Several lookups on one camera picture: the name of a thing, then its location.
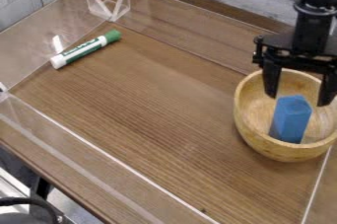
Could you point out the brown wooden bowl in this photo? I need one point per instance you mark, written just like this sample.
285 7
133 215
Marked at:
253 116

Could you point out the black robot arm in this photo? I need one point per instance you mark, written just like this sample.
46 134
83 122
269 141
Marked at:
307 49

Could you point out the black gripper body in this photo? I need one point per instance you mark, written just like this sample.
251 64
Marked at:
274 52

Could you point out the clear acrylic tray wall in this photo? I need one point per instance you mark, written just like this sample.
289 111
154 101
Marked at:
129 128

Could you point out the green white marker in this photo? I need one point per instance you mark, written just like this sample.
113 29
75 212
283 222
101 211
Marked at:
67 56

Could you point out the blue block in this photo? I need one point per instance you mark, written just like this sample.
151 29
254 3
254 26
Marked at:
290 119

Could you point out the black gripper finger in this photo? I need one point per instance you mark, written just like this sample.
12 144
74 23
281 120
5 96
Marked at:
327 89
270 74

